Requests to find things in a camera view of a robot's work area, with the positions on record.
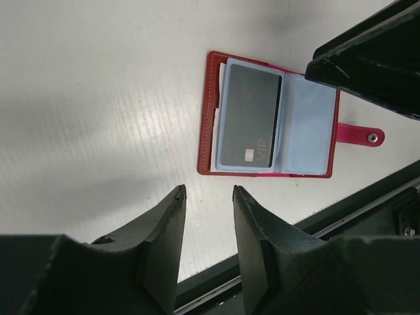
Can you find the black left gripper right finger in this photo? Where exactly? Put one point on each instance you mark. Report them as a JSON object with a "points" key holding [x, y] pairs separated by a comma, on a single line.
{"points": [[286, 271]]}

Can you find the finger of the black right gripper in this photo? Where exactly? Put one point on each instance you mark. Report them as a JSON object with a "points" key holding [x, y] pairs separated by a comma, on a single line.
{"points": [[376, 60]]}

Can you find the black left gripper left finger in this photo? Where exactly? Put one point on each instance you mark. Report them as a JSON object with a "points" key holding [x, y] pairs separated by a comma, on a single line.
{"points": [[132, 270]]}

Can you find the red leather card holder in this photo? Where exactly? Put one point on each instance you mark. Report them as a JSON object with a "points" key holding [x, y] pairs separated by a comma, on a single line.
{"points": [[307, 127]]}

